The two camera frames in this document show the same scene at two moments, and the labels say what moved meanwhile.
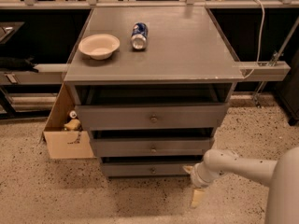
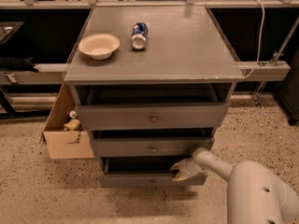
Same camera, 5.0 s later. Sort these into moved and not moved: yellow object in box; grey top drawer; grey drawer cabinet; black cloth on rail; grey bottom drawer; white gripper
Moved: grey bottom drawer; white gripper
Not moved: grey top drawer; yellow object in box; black cloth on rail; grey drawer cabinet
